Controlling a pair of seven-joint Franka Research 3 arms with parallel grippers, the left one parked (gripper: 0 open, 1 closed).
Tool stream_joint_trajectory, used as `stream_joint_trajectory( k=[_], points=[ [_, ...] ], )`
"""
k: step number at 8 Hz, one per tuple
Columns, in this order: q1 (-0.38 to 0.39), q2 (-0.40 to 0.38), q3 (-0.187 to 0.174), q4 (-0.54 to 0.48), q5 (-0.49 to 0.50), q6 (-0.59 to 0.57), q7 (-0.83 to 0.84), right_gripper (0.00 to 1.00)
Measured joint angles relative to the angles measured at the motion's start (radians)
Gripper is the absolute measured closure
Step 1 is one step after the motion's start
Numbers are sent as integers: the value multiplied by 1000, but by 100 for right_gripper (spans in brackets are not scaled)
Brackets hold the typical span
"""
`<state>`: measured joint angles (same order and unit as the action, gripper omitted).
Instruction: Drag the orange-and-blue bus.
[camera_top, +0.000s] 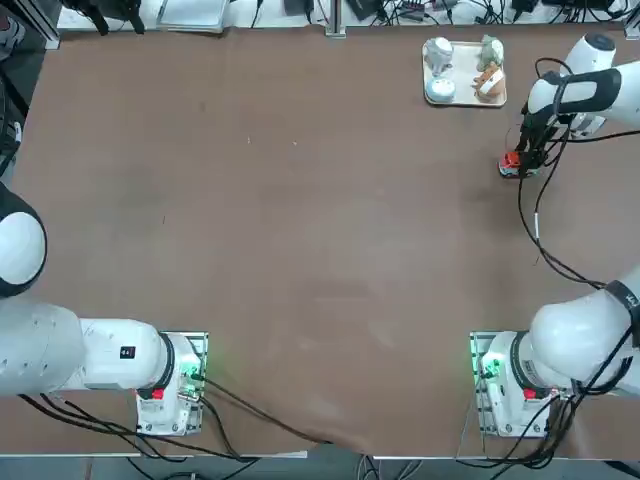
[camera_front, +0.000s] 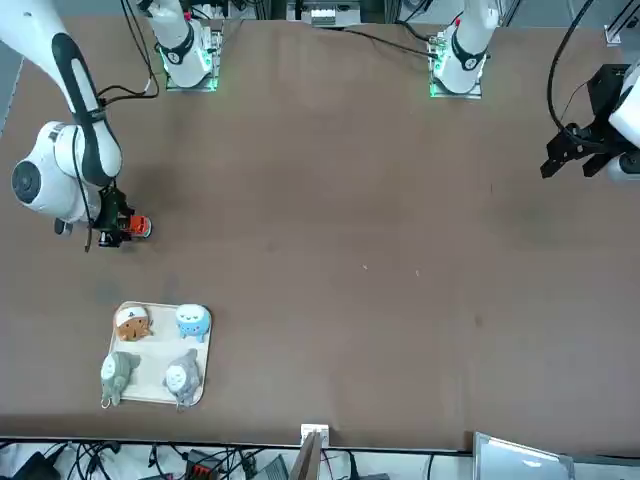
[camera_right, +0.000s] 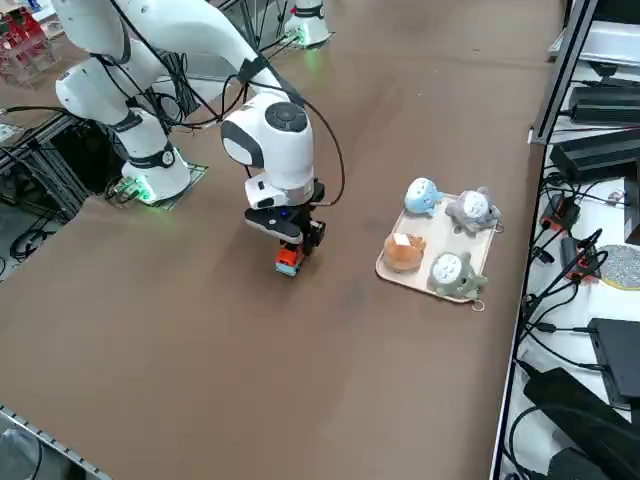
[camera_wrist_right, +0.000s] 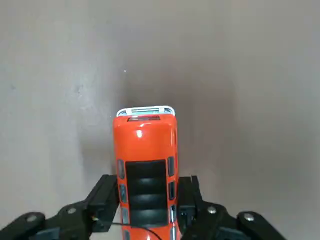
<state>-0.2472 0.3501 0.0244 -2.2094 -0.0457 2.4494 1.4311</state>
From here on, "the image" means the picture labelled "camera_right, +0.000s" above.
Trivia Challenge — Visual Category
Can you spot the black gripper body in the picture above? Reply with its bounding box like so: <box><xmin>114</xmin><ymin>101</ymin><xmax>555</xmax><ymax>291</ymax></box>
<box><xmin>291</xmin><ymin>181</ymin><xmax>327</xmax><ymax>230</ymax></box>

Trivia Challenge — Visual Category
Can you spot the clear acrylic rack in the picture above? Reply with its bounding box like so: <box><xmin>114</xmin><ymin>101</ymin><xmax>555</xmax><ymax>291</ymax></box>
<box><xmin>0</xmin><ymin>0</ymin><xmax>64</xmax><ymax>89</ymax></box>

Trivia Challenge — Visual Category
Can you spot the black aluminium frame stand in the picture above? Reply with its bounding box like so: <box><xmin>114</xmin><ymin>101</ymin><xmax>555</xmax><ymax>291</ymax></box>
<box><xmin>0</xmin><ymin>107</ymin><xmax>126</xmax><ymax>221</ymax></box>

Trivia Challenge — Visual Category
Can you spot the orange-and-blue toy bus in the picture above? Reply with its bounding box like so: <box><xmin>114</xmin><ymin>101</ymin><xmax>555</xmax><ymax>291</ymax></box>
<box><xmin>274</xmin><ymin>241</ymin><xmax>307</xmax><ymax>277</ymax></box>

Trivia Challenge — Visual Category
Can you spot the grey round disc yellow rim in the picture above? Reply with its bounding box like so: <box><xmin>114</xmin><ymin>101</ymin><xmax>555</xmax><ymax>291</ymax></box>
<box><xmin>597</xmin><ymin>243</ymin><xmax>640</xmax><ymax>292</ymax></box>

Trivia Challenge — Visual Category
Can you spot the grey metal box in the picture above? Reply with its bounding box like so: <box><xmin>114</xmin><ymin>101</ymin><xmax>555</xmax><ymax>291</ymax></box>
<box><xmin>547</xmin><ymin>19</ymin><xmax>640</xmax><ymax>66</ymax></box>

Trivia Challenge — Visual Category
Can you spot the long black power adapter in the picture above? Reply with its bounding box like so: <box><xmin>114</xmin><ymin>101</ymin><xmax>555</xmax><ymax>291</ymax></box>
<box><xmin>522</xmin><ymin>367</ymin><xmax>640</xmax><ymax>480</ymax></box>

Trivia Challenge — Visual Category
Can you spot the blue round plush toy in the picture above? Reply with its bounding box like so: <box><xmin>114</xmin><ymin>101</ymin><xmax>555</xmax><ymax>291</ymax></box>
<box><xmin>402</xmin><ymin>176</ymin><xmax>442</xmax><ymax>220</ymax></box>

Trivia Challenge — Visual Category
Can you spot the black orange power plug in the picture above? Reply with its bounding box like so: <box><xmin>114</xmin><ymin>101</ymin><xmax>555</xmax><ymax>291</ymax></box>
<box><xmin>542</xmin><ymin>194</ymin><xmax>581</xmax><ymax>231</ymax></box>
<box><xmin>559</xmin><ymin>237</ymin><xmax>601</xmax><ymax>281</ymax></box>

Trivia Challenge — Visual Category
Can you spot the beige plastic tray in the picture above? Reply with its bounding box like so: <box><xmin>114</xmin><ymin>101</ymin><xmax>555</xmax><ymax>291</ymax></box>
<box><xmin>374</xmin><ymin>192</ymin><xmax>504</xmax><ymax>305</ymax></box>

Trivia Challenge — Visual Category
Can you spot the aluminium table edge rail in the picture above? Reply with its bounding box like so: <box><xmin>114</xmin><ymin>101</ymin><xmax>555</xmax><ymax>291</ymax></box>
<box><xmin>0</xmin><ymin>402</ymin><xmax>109</xmax><ymax>480</ymax></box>

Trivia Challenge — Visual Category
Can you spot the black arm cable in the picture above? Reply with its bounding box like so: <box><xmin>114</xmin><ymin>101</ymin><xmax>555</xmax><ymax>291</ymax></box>
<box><xmin>97</xmin><ymin>0</ymin><xmax>347</xmax><ymax>207</ymax></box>

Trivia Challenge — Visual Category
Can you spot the brown plush toy white hat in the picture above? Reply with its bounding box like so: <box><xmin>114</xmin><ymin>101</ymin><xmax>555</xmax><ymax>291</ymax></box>
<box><xmin>382</xmin><ymin>231</ymin><xmax>428</xmax><ymax>275</ymax></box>

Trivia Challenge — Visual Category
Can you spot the aluminium camera post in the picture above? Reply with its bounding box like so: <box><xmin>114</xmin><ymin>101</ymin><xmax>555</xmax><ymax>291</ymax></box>
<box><xmin>528</xmin><ymin>0</ymin><xmax>604</xmax><ymax>147</ymax></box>

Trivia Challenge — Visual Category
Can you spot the grey-green plush toy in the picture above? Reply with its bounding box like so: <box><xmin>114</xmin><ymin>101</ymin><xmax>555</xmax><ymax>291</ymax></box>
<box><xmin>428</xmin><ymin>251</ymin><xmax>490</xmax><ymax>314</ymax></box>

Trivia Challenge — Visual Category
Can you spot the grey plush toy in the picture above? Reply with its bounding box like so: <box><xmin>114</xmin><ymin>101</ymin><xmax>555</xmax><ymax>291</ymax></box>
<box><xmin>443</xmin><ymin>186</ymin><xmax>505</xmax><ymax>237</ymax></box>

